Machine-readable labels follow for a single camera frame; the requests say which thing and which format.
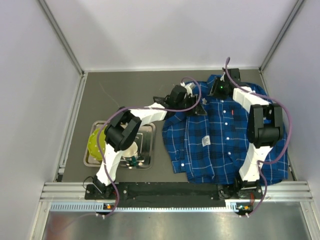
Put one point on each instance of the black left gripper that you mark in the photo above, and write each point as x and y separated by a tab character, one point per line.
195	103

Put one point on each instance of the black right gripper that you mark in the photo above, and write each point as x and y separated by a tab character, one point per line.
231	73

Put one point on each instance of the blue plaid shirt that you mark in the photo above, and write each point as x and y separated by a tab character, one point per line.
209	148

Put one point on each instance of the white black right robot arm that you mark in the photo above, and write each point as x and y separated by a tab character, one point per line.
264	127

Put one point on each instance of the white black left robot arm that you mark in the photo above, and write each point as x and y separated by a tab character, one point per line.
122	127

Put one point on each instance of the silver metal tray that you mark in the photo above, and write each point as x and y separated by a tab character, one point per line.
144	140

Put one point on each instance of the white paper cup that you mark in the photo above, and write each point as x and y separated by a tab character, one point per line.
130	155

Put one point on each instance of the green dotted plate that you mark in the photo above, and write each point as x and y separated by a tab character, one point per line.
92	145

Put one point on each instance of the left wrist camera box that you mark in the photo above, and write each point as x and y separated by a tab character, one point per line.
188	86

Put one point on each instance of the white slotted cable duct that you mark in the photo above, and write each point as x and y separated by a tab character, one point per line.
105	206

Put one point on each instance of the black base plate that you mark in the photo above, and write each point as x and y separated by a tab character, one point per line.
132	190

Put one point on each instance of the aluminium front frame rail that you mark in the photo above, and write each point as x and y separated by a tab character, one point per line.
286	191

